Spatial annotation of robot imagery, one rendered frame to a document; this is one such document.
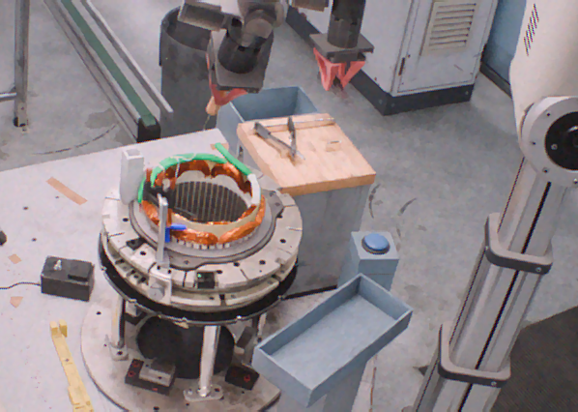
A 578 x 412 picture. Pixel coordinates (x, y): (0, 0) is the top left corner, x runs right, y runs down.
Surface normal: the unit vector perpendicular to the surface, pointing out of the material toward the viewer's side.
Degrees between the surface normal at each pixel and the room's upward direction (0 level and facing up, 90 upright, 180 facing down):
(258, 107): 90
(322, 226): 90
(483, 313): 90
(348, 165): 0
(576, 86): 109
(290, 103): 90
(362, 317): 0
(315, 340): 0
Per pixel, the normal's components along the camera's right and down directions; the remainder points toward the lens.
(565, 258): 0.15, -0.78
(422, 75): 0.49, 0.58
